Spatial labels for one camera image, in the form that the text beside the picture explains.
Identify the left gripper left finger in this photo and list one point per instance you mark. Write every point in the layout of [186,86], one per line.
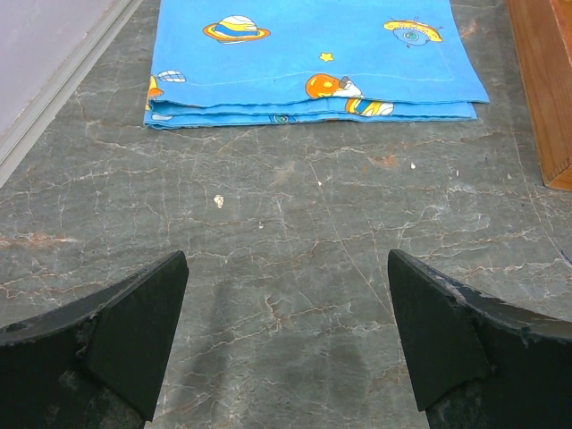
[98,362]

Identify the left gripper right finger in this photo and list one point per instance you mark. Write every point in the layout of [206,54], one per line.
[476,361]

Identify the blue space print cloth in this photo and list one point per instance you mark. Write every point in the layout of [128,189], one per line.
[230,63]

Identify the wooden compartment tray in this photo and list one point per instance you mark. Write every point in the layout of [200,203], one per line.
[542,35]

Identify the aluminium frame rail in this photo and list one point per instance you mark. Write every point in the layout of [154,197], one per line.
[47,48]

